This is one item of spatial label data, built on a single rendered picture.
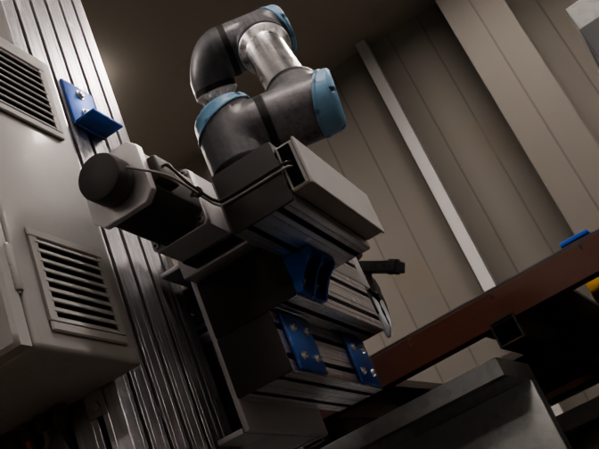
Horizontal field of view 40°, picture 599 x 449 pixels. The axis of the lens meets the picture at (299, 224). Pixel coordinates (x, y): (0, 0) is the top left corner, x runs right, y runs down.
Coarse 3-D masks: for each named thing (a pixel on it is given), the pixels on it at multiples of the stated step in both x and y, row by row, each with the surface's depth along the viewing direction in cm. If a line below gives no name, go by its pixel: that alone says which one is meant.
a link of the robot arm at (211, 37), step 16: (208, 32) 178; (208, 48) 176; (224, 48) 176; (192, 64) 179; (208, 64) 176; (224, 64) 177; (192, 80) 179; (208, 80) 176; (224, 80) 177; (208, 96) 177
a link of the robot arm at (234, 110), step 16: (224, 96) 143; (240, 96) 144; (256, 96) 144; (208, 112) 142; (224, 112) 141; (240, 112) 141; (256, 112) 141; (208, 128) 142; (224, 128) 140; (240, 128) 140; (256, 128) 140; (272, 128) 140; (208, 144) 141; (224, 144) 139; (240, 144) 139; (256, 144) 139; (208, 160) 142; (224, 160) 138
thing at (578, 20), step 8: (584, 0) 119; (592, 0) 118; (568, 8) 120; (576, 8) 119; (584, 8) 118; (592, 8) 118; (576, 16) 119; (584, 16) 118; (592, 16) 118; (576, 24) 119; (584, 24) 118; (584, 40) 123; (592, 56) 130
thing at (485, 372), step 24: (504, 360) 132; (456, 384) 131; (480, 384) 129; (504, 384) 147; (408, 408) 134; (432, 408) 132; (456, 408) 150; (360, 432) 137; (384, 432) 135; (408, 432) 154
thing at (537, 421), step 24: (528, 384) 141; (480, 408) 144; (504, 408) 142; (528, 408) 140; (432, 432) 147; (456, 432) 145; (480, 432) 143; (504, 432) 141; (528, 432) 139; (552, 432) 137
